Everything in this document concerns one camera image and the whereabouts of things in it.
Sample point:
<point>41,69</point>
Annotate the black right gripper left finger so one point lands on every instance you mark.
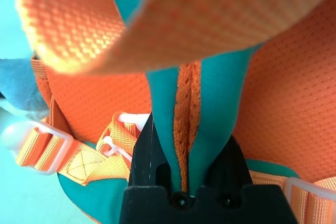
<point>147,161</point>

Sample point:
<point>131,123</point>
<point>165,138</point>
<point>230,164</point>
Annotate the teal and orange backpack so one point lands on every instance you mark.
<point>288,103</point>

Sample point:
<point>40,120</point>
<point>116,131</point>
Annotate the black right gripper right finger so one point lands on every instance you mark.
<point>231,169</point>

